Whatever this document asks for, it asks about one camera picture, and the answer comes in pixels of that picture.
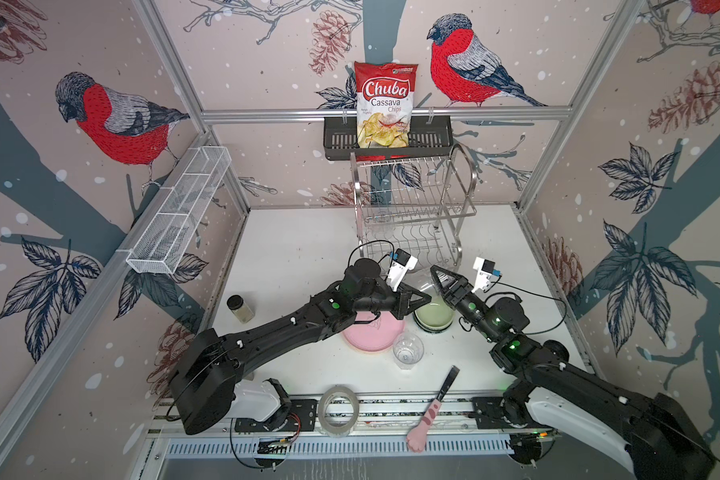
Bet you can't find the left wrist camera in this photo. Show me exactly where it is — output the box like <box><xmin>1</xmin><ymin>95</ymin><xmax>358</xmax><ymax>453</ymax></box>
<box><xmin>386</xmin><ymin>248</ymin><xmax>418</xmax><ymax>292</ymax></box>

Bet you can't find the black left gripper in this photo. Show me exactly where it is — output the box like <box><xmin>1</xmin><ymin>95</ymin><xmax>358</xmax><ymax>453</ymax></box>
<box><xmin>352</xmin><ymin>279</ymin><xmax>431</xmax><ymax>319</ymax></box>

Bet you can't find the pink plate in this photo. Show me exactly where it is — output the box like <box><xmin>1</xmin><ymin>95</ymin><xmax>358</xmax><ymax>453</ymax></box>
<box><xmin>342</xmin><ymin>312</ymin><xmax>405</xmax><ymax>353</ymax></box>

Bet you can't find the pink cat paw spatula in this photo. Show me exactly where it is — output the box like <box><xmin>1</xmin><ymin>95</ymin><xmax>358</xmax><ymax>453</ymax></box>
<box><xmin>406</xmin><ymin>366</ymin><xmax>460</xmax><ymax>453</ymax></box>

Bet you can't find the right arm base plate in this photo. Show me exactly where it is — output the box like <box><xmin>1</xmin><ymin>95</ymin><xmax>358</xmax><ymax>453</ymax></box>
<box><xmin>471</xmin><ymin>396</ymin><xmax>551</xmax><ymax>431</ymax></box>

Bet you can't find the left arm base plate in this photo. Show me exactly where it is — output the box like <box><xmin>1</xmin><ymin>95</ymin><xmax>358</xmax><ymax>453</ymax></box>
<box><xmin>259</xmin><ymin>399</ymin><xmax>318</xmax><ymax>433</ymax></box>

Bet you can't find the clear tape roll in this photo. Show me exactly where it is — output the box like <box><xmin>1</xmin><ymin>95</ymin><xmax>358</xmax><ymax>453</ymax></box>
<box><xmin>317</xmin><ymin>385</ymin><xmax>360</xmax><ymax>438</ymax></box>

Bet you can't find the clear drinking glass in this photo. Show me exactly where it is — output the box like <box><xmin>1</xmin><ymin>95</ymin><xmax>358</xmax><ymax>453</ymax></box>
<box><xmin>392</xmin><ymin>332</ymin><xmax>425</xmax><ymax>370</ymax></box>
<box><xmin>406</xmin><ymin>269</ymin><xmax>439</xmax><ymax>297</ymax></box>

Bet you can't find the white mesh wall shelf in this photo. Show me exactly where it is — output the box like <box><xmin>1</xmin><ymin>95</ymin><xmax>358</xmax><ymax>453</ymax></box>
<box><xmin>126</xmin><ymin>146</ymin><xmax>231</xmax><ymax>275</ymax></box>

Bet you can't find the black wire wall basket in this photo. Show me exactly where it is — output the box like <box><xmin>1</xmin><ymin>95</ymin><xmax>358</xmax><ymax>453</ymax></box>
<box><xmin>323</xmin><ymin>115</ymin><xmax>454</xmax><ymax>161</ymax></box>

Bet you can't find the red Chuba cassava chips bag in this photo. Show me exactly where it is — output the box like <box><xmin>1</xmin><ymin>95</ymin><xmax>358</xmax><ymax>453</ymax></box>
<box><xmin>354</xmin><ymin>62</ymin><xmax>418</xmax><ymax>148</ymax></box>

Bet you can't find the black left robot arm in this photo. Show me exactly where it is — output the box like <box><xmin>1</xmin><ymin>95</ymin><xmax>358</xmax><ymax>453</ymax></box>
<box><xmin>168</xmin><ymin>258</ymin><xmax>431</xmax><ymax>435</ymax></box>

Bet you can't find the light green bowl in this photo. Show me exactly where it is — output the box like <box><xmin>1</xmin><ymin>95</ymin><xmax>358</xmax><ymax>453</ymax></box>
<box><xmin>413</xmin><ymin>299</ymin><xmax>453</xmax><ymax>333</ymax></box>

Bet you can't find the small glass spice jar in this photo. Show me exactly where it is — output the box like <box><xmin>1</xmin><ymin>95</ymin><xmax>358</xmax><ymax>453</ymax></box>
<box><xmin>226</xmin><ymin>294</ymin><xmax>255</xmax><ymax>324</ymax></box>

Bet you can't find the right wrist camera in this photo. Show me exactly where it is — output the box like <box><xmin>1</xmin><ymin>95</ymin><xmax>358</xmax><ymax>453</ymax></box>
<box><xmin>472</xmin><ymin>257</ymin><xmax>502</xmax><ymax>293</ymax></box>

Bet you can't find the steel two-tier dish rack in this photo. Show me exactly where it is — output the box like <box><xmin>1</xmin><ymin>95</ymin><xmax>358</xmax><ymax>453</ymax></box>
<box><xmin>350</xmin><ymin>144</ymin><xmax>477</xmax><ymax>269</ymax></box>

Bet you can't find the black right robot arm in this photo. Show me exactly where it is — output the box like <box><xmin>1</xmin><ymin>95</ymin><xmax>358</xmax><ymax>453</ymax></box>
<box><xmin>430</xmin><ymin>266</ymin><xmax>716</xmax><ymax>479</ymax></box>

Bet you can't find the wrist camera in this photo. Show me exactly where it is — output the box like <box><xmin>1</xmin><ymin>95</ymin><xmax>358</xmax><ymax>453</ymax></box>
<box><xmin>472</xmin><ymin>257</ymin><xmax>502</xmax><ymax>293</ymax></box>
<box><xmin>386</xmin><ymin>248</ymin><xmax>418</xmax><ymax>292</ymax></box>

